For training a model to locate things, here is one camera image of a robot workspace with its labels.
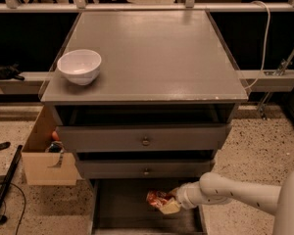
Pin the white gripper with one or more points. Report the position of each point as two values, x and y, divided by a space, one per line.
183 196

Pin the red coke can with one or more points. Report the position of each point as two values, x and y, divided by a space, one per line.
158 199

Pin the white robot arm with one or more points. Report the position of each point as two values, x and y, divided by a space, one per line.
213 189

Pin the open grey bottom drawer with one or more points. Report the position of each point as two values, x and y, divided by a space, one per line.
120 208

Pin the grey middle drawer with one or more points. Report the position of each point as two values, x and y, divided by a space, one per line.
109 169

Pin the grey top drawer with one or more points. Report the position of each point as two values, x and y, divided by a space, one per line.
136 139

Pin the grey drawer cabinet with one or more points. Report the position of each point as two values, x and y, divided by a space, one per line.
158 69

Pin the cardboard box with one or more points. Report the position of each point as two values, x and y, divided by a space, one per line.
42 167

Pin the orange ball in box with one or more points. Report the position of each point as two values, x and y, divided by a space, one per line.
55 136

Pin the black pole on floor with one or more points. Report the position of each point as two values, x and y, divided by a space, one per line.
10 174

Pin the white bowl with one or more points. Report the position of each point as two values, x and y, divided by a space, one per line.
80 67

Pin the black cloth on ledge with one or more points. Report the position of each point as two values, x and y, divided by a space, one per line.
10 72

